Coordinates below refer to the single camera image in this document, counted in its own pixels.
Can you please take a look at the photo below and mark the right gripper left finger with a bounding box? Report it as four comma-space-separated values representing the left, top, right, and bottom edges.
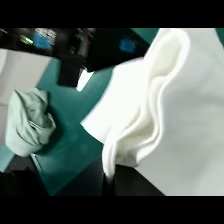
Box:
57, 158, 108, 197

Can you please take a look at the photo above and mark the white T-shirt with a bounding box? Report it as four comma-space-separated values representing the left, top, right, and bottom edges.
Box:
80, 28, 224, 197

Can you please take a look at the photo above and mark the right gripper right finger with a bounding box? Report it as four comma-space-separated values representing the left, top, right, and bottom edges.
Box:
111, 164, 165, 197

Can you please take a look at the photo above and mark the grey-green garment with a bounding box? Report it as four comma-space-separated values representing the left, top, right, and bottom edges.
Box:
4, 87, 57, 158

